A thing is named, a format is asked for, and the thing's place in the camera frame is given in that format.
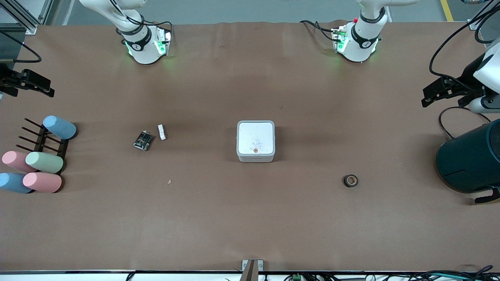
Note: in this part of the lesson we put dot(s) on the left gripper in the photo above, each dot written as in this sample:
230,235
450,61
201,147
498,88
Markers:
463,89

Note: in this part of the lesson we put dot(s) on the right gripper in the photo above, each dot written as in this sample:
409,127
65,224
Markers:
8,80

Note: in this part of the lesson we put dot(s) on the black tape roll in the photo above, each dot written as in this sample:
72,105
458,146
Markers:
350,180

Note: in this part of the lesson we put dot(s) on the small white box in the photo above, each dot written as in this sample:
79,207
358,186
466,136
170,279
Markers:
162,132

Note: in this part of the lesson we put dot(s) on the white square trash bin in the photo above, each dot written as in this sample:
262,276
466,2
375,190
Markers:
256,138

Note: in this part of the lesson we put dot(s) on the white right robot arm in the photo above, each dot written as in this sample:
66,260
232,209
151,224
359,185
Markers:
142,48

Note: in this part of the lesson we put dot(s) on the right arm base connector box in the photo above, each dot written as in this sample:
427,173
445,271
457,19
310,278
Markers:
164,41

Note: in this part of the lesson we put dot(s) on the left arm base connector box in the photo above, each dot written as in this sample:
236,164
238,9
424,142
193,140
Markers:
340,39

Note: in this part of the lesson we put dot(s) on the blue plastic cup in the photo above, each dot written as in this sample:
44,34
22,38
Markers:
60,127
13,183

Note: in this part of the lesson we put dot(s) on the black cup rack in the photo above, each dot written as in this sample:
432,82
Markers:
50,146

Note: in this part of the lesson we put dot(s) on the dark teal round container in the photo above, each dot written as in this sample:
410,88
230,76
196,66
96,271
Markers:
468,160

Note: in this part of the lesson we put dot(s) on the green plastic cup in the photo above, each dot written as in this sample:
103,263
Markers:
45,162

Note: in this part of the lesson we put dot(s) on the pink plastic cup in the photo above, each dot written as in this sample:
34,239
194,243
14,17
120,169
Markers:
42,182
13,160

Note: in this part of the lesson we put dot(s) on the black curved foot piece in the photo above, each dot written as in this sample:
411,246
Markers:
488,197

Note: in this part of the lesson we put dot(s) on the brown paper table cover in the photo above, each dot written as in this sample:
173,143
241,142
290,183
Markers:
234,218

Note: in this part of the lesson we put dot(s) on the aluminium frame profile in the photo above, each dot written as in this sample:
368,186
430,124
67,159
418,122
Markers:
477,21
23,17

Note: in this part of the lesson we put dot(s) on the metal table edge bracket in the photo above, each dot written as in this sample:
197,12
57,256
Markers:
252,266

